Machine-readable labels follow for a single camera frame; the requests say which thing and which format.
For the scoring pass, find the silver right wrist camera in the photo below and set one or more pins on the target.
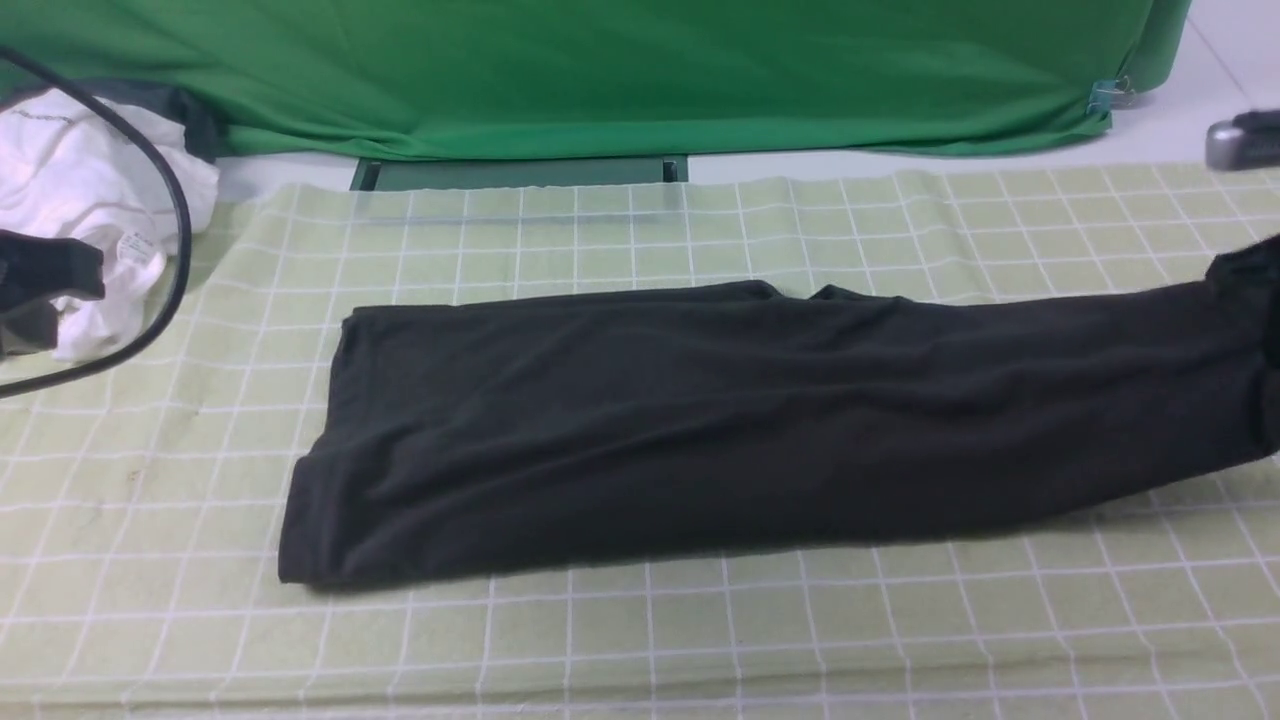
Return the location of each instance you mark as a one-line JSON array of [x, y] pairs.
[[1249, 141]]

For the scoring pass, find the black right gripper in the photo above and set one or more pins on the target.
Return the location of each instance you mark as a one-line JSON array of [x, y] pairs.
[[1246, 284]]

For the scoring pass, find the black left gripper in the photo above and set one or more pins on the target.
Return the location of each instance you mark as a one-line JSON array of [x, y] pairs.
[[35, 273]]

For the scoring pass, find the white crumpled shirt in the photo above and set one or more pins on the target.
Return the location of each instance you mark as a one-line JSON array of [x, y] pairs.
[[68, 174]]

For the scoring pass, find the teal binder clip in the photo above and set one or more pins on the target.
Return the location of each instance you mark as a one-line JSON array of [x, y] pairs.
[[1108, 94]]

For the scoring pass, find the light green checkered mat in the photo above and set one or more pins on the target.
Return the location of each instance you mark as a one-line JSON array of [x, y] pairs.
[[141, 508]]

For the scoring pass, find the green backdrop cloth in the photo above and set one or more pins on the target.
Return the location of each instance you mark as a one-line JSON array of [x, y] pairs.
[[523, 80]]

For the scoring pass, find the dark green metal bar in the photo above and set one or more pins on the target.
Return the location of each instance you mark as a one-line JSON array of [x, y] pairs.
[[402, 176]]

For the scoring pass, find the dark gray long-sleeve shirt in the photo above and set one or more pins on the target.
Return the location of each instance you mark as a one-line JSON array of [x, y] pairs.
[[482, 439]]

